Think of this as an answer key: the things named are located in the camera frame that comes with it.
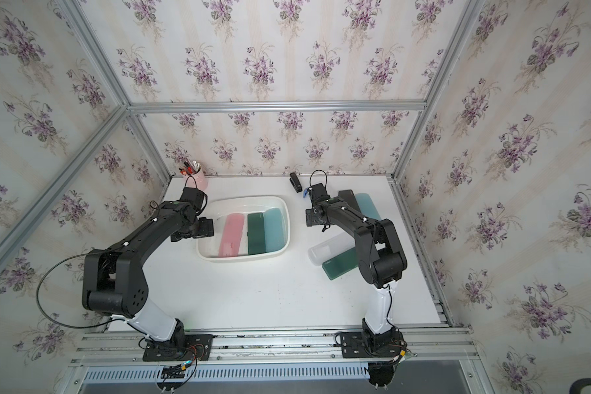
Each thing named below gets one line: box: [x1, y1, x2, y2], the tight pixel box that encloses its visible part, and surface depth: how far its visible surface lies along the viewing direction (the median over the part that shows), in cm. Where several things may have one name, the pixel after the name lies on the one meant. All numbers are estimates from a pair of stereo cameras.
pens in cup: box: [178, 158, 202, 176], surface depth 111 cm
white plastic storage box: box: [196, 196, 291, 263], surface depth 100 cm
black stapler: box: [288, 172, 303, 193], surface depth 117 cm
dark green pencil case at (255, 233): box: [247, 211, 266, 255], surface depth 100 cm
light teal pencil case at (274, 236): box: [263, 207, 285, 252], surface depth 101 cm
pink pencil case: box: [218, 213, 245, 257], surface depth 100 cm
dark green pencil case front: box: [321, 246, 359, 281], surface depth 91 cm
